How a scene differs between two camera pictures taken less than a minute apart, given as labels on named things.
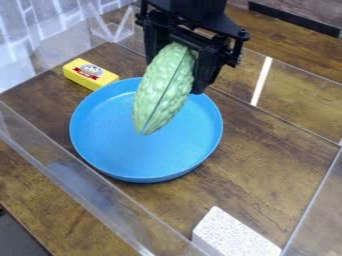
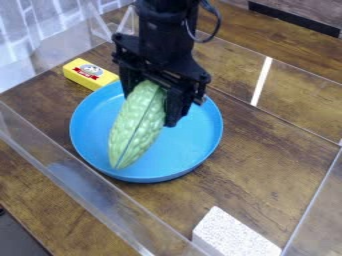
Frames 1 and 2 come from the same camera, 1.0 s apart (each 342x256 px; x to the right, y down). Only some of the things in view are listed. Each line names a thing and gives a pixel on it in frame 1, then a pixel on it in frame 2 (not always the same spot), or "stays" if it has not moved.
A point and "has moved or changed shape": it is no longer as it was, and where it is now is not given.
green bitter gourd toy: (165, 82) has moved or changed shape
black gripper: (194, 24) to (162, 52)
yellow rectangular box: (88, 74) stays
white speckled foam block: (226, 236) stays
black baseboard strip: (294, 19) stays
